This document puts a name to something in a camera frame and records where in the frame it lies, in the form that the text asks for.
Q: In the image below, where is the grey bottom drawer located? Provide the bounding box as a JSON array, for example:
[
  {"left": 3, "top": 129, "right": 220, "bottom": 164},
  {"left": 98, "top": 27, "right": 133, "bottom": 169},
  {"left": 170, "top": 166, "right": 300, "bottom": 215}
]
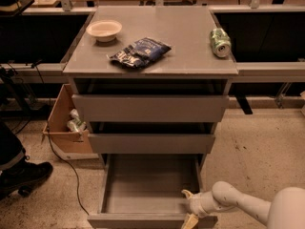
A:
[{"left": 88, "top": 154, "right": 203, "bottom": 229}]

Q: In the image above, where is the cardboard box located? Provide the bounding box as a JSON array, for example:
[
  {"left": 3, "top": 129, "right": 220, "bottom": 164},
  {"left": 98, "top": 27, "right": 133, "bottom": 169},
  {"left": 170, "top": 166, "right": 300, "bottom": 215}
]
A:
[{"left": 43, "top": 84, "right": 92, "bottom": 156}]

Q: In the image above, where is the grey drawer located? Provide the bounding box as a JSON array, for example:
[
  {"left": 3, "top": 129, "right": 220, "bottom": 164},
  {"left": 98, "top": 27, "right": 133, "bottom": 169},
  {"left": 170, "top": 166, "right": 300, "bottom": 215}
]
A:
[
  {"left": 88, "top": 154, "right": 203, "bottom": 229},
  {"left": 88, "top": 122, "right": 215, "bottom": 154},
  {"left": 71, "top": 78, "right": 230, "bottom": 123}
]

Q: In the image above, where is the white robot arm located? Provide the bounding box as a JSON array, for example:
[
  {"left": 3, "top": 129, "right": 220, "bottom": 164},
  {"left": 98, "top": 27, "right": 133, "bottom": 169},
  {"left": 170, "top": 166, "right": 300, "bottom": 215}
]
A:
[{"left": 181, "top": 181, "right": 305, "bottom": 229}]

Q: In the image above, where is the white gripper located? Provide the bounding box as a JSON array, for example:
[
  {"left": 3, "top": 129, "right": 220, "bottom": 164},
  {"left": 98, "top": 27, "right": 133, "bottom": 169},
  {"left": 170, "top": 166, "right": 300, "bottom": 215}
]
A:
[{"left": 181, "top": 189, "right": 213, "bottom": 229}]

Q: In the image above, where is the black shoe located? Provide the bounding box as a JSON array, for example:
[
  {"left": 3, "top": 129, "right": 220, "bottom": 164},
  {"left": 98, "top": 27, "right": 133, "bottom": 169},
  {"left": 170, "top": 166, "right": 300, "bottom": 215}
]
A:
[{"left": 0, "top": 161, "right": 53, "bottom": 199}]

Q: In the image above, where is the grey middle drawer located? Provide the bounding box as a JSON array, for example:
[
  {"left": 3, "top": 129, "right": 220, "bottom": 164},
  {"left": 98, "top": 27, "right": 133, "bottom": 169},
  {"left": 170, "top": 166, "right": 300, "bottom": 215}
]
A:
[{"left": 88, "top": 122, "right": 215, "bottom": 154}]

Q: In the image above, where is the dark trouser leg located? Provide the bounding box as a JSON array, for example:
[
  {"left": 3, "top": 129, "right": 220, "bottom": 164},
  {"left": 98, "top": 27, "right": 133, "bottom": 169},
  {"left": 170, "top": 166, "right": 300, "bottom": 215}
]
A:
[{"left": 0, "top": 122, "right": 25, "bottom": 171}]

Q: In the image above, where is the black floor cable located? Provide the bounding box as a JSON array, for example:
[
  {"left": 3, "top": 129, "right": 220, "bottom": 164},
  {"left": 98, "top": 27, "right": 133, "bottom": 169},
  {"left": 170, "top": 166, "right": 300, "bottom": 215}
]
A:
[{"left": 30, "top": 59, "right": 91, "bottom": 216}]

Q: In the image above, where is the green soda can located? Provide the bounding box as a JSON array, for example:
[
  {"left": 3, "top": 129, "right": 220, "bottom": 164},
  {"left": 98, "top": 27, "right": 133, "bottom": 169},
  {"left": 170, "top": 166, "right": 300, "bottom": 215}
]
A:
[{"left": 210, "top": 28, "right": 232, "bottom": 58}]

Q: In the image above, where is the grey drawer cabinet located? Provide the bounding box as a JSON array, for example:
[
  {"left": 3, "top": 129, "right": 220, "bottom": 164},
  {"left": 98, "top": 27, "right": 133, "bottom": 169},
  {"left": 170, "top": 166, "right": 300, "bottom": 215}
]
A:
[{"left": 62, "top": 5, "right": 239, "bottom": 170}]

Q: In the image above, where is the blue chip bag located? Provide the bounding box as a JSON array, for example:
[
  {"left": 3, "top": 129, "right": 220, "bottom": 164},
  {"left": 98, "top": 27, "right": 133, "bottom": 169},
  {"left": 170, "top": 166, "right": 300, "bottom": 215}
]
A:
[{"left": 109, "top": 37, "right": 172, "bottom": 69}]

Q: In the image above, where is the white can in box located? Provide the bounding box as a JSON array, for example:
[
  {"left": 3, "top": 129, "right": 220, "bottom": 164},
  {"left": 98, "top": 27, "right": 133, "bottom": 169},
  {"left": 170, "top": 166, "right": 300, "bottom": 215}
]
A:
[{"left": 70, "top": 109, "right": 79, "bottom": 118}]

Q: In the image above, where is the green can in box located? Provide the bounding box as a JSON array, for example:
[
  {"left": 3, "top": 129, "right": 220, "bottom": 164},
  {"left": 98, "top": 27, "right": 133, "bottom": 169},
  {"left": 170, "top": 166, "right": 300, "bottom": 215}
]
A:
[{"left": 67, "top": 119, "right": 86, "bottom": 134}]

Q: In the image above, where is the grey top drawer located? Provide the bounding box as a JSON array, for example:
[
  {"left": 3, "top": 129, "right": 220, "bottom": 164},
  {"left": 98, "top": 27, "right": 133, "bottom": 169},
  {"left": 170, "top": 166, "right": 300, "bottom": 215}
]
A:
[{"left": 71, "top": 78, "right": 230, "bottom": 123}]

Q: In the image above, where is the white bowl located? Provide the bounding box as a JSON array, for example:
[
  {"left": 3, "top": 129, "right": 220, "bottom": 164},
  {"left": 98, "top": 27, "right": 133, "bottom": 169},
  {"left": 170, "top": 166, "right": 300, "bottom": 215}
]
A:
[{"left": 86, "top": 20, "right": 122, "bottom": 42}]

